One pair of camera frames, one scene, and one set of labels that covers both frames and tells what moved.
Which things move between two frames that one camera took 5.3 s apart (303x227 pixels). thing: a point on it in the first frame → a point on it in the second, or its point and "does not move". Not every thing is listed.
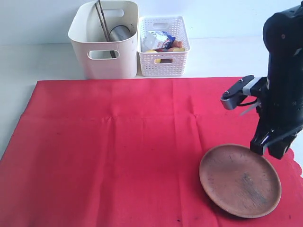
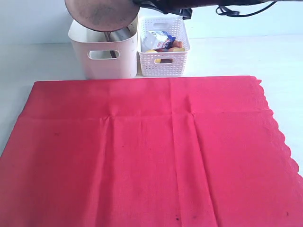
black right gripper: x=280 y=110 → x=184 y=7
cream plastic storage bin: x=105 y=34 does not move
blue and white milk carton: x=157 y=40 does not move
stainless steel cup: x=119 y=32 → x=120 y=34
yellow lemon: x=157 y=60 does not move
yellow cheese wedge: x=179 y=49 does not move
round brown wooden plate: x=239 y=182 → x=104 y=15
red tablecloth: x=127 y=152 does not move
